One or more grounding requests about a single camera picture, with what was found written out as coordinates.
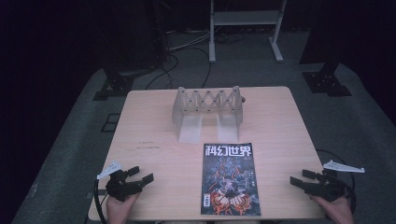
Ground dark illustrated magazine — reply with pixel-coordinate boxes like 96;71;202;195
200;142;262;217

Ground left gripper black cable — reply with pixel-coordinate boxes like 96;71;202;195
93;178;108;224

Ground black floor cable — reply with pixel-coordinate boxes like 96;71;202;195
145;54;180;91
169;46;213;89

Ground person's left hand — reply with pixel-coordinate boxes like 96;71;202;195
106;192;140;224

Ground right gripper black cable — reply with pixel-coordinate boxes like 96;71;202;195
316;148;358;216

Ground person's right hand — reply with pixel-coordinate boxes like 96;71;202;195
311;195;355;224

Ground translucent expandable book stand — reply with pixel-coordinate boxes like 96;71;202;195
171;85;244;145

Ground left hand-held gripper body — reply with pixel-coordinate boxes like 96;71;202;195
96;161;143;202

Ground black tape frame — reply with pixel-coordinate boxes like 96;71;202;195
100;113;121;133

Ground white metal stand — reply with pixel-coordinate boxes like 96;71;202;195
208;0;288;64

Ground white floor cables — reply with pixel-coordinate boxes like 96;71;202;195
167;30;213;52

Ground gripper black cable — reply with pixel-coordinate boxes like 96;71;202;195
93;178;108;224
316;148;358;216

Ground black stand base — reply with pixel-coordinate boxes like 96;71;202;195
302;62;353;98
92;74;135;102

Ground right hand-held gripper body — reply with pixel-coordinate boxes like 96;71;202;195
306;160;366;203

